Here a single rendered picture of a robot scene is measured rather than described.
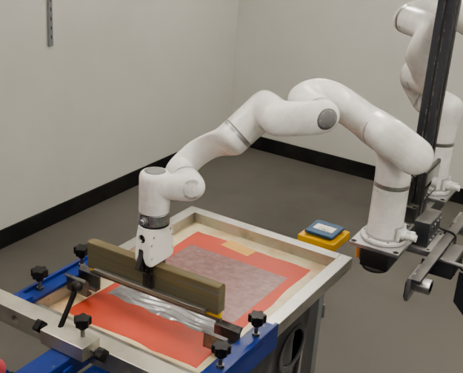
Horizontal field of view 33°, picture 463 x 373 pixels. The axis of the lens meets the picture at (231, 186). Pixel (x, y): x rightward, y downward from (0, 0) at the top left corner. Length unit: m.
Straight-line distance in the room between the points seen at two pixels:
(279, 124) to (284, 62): 4.06
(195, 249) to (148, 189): 0.60
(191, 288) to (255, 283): 0.39
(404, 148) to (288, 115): 0.32
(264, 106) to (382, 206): 0.48
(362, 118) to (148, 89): 3.36
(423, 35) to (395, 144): 0.46
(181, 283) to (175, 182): 0.25
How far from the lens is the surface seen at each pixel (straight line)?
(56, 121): 4.57
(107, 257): 2.02
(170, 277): 1.91
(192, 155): 1.92
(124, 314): 2.06
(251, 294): 2.18
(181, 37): 5.39
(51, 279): 2.14
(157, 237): 1.87
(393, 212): 2.09
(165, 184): 1.81
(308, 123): 1.81
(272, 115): 1.77
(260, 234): 2.44
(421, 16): 2.30
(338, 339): 3.80
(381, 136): 1.90
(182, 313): 2.06
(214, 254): 2.36
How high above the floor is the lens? 2.05
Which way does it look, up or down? 23 degrees down
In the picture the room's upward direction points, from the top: 4 degrees clockwise
